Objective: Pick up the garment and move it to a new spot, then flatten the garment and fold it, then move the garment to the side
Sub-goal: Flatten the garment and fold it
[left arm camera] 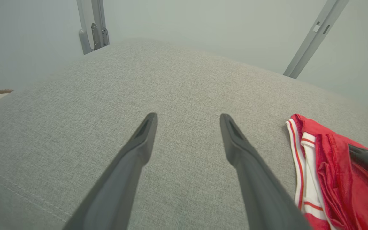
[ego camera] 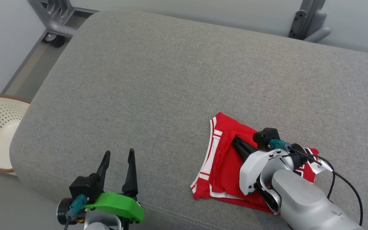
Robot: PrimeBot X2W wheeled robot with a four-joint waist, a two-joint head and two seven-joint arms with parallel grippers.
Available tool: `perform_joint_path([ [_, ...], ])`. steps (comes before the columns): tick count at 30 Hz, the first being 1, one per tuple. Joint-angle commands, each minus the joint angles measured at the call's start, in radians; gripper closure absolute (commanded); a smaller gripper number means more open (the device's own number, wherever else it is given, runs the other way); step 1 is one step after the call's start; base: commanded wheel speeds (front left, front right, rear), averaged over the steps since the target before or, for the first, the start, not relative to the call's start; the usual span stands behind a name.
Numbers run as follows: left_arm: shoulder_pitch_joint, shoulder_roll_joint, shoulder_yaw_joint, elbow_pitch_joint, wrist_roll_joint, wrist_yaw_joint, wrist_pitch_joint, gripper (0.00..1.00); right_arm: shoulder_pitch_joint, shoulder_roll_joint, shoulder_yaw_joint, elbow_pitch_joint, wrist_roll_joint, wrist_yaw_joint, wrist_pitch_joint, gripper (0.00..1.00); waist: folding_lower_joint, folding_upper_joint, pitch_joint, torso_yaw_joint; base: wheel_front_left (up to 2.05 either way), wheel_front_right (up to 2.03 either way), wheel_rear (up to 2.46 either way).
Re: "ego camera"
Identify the red t-shirt with white sleeves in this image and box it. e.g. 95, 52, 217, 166
190, 112, 319, 214

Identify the grey metal partition post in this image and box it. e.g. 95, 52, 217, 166
288, 0, 331, 43

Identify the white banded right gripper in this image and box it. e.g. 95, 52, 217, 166
232, 136, 309, 196

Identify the small white tape tag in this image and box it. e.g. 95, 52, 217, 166
312, 160, 333, 175

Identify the grey metal leg with caster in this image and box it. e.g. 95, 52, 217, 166
27, 0, 79, 48

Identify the grey fabric sofa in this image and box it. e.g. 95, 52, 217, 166
10, 10, 368, 230

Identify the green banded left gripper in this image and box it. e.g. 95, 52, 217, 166
57, 149, 144, 226

